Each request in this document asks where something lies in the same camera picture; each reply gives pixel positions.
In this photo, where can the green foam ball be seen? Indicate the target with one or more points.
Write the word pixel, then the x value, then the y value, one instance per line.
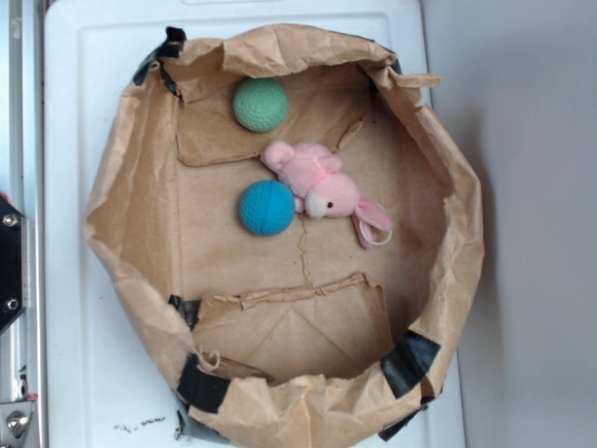
pixel 260 104

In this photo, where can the blue foam ball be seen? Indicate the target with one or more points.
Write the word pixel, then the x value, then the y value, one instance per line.
pixel 267 208

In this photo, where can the brown paper bag bin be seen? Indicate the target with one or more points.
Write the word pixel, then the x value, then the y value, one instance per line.
pixel 304 339

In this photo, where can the pink plush bunny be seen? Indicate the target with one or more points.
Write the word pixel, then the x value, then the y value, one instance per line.
pixel 321 189

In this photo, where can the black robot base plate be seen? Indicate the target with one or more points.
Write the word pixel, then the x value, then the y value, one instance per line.
pixel 13 302

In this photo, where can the aluminium frame rail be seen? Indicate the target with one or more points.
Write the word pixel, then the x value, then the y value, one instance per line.
pixel 23 361

